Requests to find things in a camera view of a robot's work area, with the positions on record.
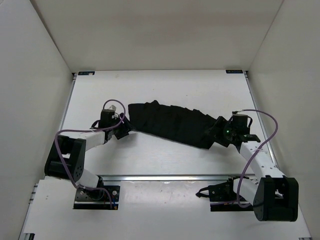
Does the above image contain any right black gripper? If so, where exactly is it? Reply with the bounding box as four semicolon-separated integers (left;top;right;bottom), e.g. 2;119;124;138
203;116;236;147

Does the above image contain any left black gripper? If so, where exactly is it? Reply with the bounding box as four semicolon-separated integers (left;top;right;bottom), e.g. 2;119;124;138
110;112;137;140

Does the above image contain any black pleated skirt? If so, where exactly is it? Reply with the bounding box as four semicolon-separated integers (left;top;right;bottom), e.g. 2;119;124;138
128;100;216;150

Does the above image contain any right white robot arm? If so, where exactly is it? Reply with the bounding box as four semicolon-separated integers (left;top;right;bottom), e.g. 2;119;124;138
196;111;299;222

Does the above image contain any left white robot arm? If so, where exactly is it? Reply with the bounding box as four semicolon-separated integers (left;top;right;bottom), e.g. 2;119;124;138
44;108;134;199

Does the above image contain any right corner label sticker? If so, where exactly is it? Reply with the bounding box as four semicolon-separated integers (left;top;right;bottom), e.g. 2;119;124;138
225;69;244;74

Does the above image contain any corner label sticker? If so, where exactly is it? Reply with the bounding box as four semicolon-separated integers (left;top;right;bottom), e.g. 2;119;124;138
77;71;95;76
225;69;244;74

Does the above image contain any left corner label sticker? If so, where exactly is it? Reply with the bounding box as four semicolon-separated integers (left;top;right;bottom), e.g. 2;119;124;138
77;71;95;76

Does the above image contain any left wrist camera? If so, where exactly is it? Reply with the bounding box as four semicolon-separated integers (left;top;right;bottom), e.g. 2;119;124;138
108;105;117;112

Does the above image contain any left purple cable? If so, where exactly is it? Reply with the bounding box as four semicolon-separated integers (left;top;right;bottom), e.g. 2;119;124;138
55;99;127;210

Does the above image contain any aluminium front rail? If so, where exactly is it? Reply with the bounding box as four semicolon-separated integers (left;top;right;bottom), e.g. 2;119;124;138
101;174;240;182

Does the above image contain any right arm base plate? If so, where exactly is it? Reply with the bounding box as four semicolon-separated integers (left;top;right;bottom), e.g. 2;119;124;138
195;178;253;212

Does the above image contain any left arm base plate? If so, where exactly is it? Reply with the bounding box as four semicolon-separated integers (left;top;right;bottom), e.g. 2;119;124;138
73;184;121;211

